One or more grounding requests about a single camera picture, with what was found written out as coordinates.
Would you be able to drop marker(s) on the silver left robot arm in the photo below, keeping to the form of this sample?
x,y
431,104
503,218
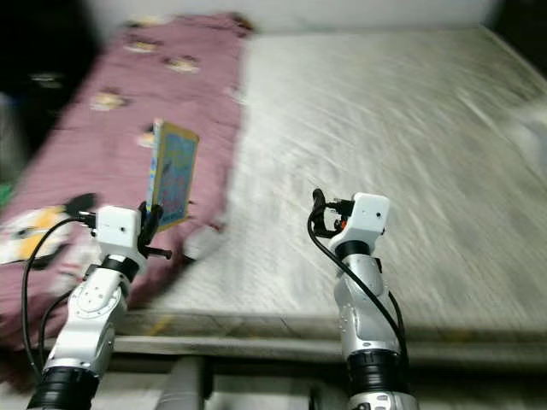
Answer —
x,y
90,316

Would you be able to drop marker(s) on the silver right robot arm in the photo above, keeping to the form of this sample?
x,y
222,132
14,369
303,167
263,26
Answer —
x,y
363,316

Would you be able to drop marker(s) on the white quilted mattress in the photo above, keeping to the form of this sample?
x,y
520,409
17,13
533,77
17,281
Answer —
x,y
376,128

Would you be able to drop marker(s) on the pink cartoon mouse blanket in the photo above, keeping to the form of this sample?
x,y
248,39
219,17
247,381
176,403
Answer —
x,y
102,145

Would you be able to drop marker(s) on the grey left robot leg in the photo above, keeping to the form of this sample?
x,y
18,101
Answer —
x,y
181,389

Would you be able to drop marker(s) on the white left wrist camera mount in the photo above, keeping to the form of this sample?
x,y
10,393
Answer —
x,y
117,229

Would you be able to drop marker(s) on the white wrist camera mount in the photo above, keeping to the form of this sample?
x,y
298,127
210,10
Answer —
x,y
370,216
117,229

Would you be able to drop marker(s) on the black bag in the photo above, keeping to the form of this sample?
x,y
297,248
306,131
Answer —
x,y
51,94

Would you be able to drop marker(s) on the blue yellow children's book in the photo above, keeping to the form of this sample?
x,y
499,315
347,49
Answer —
x,y
178,171

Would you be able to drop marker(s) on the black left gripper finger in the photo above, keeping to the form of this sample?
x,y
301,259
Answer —
x,y
149,222

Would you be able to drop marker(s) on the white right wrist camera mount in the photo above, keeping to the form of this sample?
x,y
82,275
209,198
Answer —
x,y
370,216

